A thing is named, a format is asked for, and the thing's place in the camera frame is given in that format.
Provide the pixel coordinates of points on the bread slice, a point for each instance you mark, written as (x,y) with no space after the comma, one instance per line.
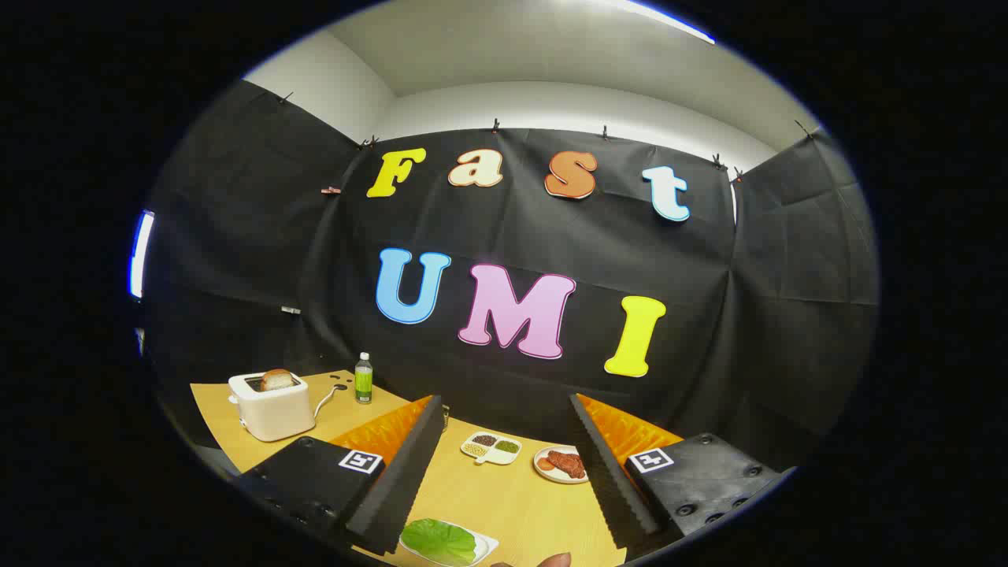
(277,379)

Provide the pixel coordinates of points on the white toaster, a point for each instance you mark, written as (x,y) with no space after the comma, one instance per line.
(276,413)

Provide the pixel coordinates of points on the brown meat slice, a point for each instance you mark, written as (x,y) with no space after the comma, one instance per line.
(567,463)

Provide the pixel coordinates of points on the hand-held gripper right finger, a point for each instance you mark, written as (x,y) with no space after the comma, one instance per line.
(610,480)

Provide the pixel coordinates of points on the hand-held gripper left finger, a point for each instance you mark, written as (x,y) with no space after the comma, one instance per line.
(402,480)

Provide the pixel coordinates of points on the green lettuce leaf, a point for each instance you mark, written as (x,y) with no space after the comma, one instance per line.
(437,542)

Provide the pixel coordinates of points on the round white meat plate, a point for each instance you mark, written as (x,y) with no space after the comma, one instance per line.
(543,471)

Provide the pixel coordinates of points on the green label plastic bottle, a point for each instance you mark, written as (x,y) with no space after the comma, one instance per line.
(364,382)

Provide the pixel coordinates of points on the white divided bean dish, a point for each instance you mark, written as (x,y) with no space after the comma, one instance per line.
(492,453)

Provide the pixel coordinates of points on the white pointed plate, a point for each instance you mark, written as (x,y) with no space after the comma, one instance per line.
(487,543)

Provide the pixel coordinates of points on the black backdrop cloth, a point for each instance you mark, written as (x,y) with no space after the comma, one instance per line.
(512,228)

